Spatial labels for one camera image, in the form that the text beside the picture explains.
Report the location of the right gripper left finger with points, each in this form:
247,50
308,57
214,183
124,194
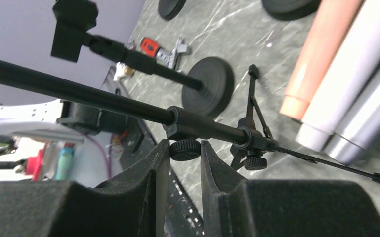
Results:
131,204

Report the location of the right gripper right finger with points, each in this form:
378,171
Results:
234,206

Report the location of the shock mount tripod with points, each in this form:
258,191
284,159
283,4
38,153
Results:
179,123

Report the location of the black mic stand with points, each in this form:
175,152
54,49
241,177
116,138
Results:
207,88
289,10

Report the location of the silver grey microphone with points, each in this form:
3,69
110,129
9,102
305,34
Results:
359,130

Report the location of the shock mount stand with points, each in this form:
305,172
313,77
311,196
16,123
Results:
169,9

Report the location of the pink microphone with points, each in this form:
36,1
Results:
332,21

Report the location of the white microphone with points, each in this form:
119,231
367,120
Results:
349,71

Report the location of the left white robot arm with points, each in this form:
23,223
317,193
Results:
56,120

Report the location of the red and teal background objects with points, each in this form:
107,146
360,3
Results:
30,148

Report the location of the small brass white fitting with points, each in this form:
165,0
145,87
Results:
122,71

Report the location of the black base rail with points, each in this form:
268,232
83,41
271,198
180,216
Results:
182,217

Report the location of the red handled adjustable wrench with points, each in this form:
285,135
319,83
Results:
170,59

